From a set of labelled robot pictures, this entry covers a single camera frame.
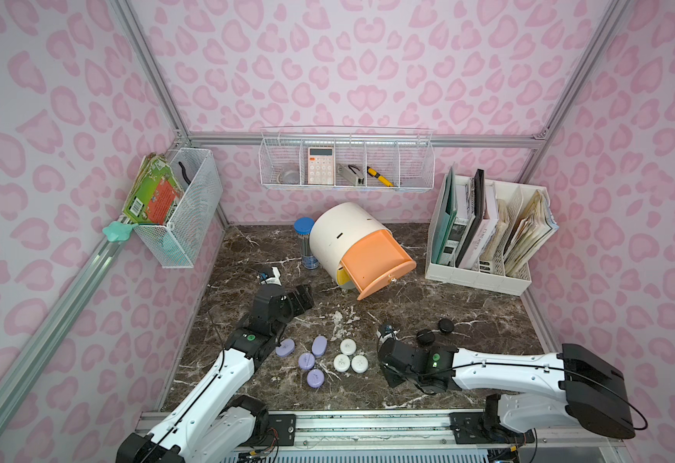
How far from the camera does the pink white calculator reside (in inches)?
38.1

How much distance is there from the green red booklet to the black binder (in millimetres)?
833

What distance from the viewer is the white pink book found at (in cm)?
84

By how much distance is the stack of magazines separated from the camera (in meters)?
0.86

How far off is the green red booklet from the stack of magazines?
3.31ft
